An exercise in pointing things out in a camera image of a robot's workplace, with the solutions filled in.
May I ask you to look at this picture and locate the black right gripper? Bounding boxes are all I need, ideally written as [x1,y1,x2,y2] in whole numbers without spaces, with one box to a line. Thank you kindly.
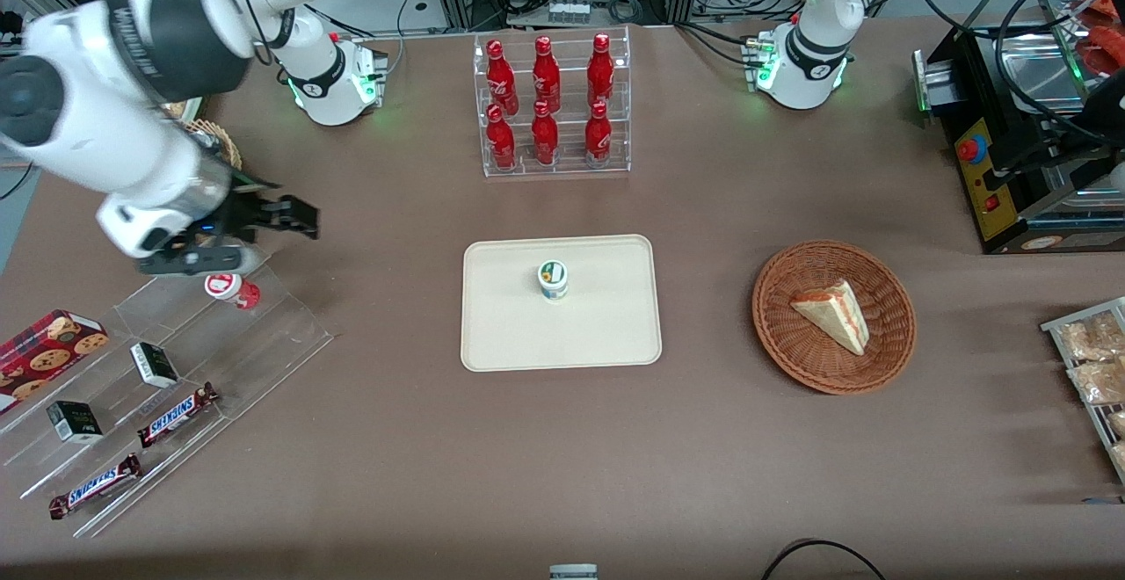
[204,183,322,245]

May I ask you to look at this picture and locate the red gum bottle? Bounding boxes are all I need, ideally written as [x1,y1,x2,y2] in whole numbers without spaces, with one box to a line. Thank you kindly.
[205,273,261,310]

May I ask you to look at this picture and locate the cream plastic tray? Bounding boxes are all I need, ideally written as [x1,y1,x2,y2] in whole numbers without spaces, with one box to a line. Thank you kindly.
[460,235,662,373]

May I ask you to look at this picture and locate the light wicker basket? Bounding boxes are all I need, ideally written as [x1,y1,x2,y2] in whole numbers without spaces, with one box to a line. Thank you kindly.
[180,119,243,173]

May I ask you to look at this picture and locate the clear acrylic stepped stand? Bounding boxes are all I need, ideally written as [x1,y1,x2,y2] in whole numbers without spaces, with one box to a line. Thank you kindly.
[0,250,335,539]

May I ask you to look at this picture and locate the small black box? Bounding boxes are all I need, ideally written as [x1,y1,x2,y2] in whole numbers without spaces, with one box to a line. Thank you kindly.
[130,343,180,388]
[47,401,104,445]

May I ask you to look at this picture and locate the red cola bottle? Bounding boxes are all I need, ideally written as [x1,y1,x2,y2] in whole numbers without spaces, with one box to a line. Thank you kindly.
[486,104,517,170]
[486,39,519,115]
[584,100,613,163]
[533,35,562,113]
[531,100,560,166]
[587,33,615,109]

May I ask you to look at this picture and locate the Snickers chocolate bar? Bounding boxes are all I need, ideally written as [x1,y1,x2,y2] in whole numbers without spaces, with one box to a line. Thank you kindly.
[137,382,221,449]
[48,453,143,520]

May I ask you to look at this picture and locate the red cookie box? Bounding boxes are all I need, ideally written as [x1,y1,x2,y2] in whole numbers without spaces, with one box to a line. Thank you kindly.
[0,309,110,414]

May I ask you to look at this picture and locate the clear acrylic bottle rack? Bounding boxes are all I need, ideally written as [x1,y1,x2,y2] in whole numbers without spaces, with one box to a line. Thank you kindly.
[473,26,632,178]

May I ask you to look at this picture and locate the round brown wicker basket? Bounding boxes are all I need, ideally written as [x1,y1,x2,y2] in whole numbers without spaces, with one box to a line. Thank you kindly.
[752,240,918,395]

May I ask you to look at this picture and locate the wrapped triangle sandwich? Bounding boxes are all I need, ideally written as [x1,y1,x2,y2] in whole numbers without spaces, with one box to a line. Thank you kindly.
[789,279,871,357]

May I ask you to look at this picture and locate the black machine with yellow panel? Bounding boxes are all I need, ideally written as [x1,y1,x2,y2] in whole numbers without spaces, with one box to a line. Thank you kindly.
[914,0,1125,255]

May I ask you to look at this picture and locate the clear bag of crackers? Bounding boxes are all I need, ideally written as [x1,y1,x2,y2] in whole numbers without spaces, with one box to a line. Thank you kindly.
[1059,312,1125,361]
[1068,359,1125,405]

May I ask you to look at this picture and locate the black cable loop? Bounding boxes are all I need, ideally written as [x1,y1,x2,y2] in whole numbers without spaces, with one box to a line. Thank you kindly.
[760,540,889,580]

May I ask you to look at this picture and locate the grey wire rack tray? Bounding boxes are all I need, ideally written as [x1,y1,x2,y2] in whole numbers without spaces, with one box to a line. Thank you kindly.
[1041,297,1125,484]

